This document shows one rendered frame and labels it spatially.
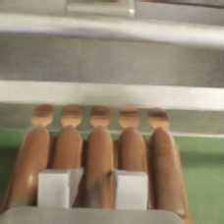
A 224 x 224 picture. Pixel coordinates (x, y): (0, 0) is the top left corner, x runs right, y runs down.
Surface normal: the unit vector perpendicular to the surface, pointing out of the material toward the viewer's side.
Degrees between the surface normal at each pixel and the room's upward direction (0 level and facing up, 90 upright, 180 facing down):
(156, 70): 90
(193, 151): 3
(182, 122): 90
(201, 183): 3
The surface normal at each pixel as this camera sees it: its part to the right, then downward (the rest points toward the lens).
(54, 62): -0.02, 0.70
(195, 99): 0.00, 0.17
